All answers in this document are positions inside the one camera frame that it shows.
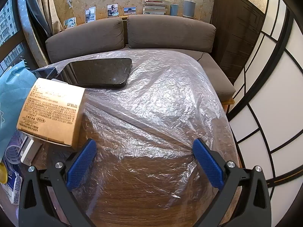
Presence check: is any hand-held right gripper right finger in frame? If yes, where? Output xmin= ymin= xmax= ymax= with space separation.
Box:
xmin=192 ymin=138 xmax=271 ymax=227

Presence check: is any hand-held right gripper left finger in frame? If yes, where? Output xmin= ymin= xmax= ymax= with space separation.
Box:
xmin=18 ymin=138 xmax=97 ymax=227

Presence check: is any blue white tissue packet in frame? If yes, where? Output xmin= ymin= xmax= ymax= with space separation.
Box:
xmin=0 ymin=163 xmax=24 ymax=204

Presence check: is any white box with blue end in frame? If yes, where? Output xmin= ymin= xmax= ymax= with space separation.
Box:
xmin=21 ymin=137 xmax=43 ymax=165

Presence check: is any brown cardboard box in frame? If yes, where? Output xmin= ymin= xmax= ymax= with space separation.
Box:
xmin=16 ymin=78 xmax=86 ymax=146

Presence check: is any blue white medicine box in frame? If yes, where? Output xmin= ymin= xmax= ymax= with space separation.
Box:
xmin=3 ymin=132 xmax=24 ymax=165

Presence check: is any yellow round lid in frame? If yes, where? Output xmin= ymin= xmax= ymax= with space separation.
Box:
xmin=0 ymin=162 xmax=7 ymax=183

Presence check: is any brown sofa seat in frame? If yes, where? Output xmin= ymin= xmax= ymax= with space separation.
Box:
xmin=198 ymin=52 xmax=236 ymax=100

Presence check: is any black smartphone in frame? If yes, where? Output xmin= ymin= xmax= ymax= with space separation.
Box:
xmin=63 ymin=57 xmax=132 ymax=89

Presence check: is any teal paper bag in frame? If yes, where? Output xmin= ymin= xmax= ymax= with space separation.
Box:
xmin=0 ymin=60 xmax=38 ymax=159

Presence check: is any black framed partition screen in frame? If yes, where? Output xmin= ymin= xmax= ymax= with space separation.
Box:
xmin=227 ymin=0 xmax=303 ymax=194

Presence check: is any brown sofa back cushion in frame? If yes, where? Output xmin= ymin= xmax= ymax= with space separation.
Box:
xmin=127 ymin=15 xmax=216 ymax=52
xmin=45 ymin=16 xmax=125 ymax=63

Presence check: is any dark wooden cabinet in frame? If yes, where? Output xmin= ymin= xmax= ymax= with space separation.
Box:
xmin=211 ymin=0 xmax=266 ymax=86

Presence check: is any white framed child photo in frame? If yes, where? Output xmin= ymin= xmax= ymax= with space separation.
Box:
xmin=63 ymin=17 xmax=77 ymax=30

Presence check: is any standing person photo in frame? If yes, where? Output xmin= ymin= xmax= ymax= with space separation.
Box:
xmin=85 ymin=8 xmax=96 ymax=22

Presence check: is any window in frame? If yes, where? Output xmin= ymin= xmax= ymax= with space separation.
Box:
xmin=0 ymin=0 xmax=36 ymax=76

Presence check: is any beige curtain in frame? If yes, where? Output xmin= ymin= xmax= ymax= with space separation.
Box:
xmin=16 ymin=0 xmax=59 ymax=67

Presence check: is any large grey cylinder speaker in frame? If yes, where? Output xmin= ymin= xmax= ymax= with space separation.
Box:
xmin=183 ymin=0 xmax=196 ymax=18

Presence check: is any sunglasses person photo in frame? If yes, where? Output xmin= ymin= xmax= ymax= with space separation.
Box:
xmin=107 ymin=4 xmax=119 ymax=17

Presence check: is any stack of books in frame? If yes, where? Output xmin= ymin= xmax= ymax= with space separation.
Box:
xmin=143 ymin=0 xmax=171 ymax=15

